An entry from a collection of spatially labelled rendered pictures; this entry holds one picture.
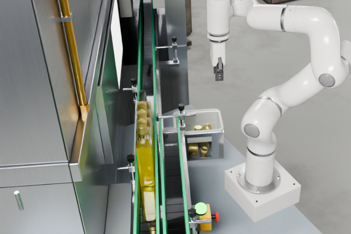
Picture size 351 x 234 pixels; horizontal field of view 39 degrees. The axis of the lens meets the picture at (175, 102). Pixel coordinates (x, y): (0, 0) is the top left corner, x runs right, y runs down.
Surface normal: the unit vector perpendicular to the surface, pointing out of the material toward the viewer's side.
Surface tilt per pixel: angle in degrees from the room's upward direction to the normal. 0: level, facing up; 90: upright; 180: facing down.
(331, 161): 0
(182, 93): 90
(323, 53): 54
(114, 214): 0
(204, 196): 0
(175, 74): 90
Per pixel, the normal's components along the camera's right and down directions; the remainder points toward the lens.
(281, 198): 0.47, 0.47
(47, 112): 0.05, 0.55
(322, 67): -0.65, -0.07
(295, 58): -0.05, -0.83
